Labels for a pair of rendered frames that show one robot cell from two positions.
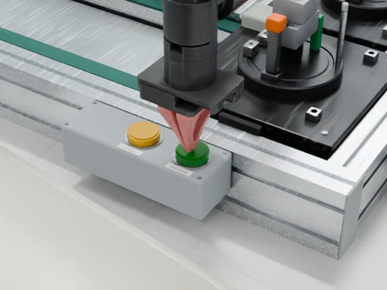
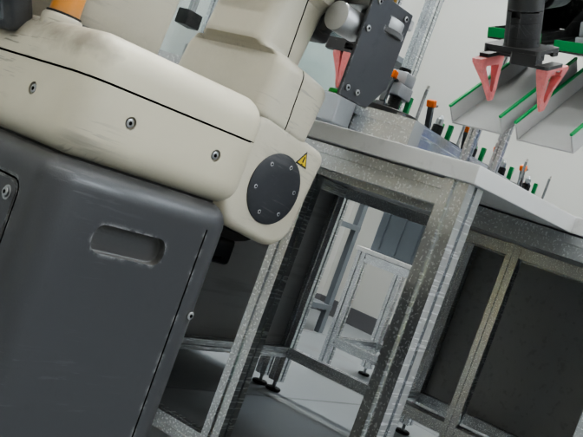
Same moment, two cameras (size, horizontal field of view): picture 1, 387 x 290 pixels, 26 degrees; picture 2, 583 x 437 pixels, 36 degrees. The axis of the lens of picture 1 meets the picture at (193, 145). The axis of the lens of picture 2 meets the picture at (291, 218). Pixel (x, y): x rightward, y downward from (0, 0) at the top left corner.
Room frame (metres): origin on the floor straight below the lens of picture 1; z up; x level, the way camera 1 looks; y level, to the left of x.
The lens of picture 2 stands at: (-1.14, -0.02, 0.72)
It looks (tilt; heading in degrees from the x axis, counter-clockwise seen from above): 1 degrees down; 1
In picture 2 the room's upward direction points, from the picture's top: 20 degrees clockwise
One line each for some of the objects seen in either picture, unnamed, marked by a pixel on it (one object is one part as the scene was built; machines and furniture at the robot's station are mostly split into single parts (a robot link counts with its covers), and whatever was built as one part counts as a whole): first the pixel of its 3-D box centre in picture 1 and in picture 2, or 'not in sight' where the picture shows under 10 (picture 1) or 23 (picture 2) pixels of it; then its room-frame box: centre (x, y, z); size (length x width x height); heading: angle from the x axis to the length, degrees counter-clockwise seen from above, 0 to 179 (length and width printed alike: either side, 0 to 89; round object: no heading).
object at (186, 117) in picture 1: (181, 113); (340, 66); (0.78, 0.01, 1.02); 0.07 x 0.07 x 0.09; 57
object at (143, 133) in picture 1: (144, 136); not in sight; (0.82, 0.06, 0.96); 0.04 x 0.04 x 0.02
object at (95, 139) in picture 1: (144, 156); (305, 101); (0.82, 0.06, 0.93); 0.21 x 0.07 x 0.06; 57
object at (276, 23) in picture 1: (277, 41); (389, 86); (0.92, -0.11, 1.04); 0.04 x 0.02 x 0.08; 147
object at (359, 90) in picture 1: (289, 77); not in sight; (0.95, -0.13, 0.96); 0.24 x 0.24 x 0.02; 57
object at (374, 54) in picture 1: (371, 56); not in sight; (0.99, -0.24, 0.97); 0.02 x 0.02 x 0.01; 57
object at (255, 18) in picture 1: (261, 23); not in sight; (1.09, -0.10, 0.97); 0.05 x 0.05 x 0.04; 57
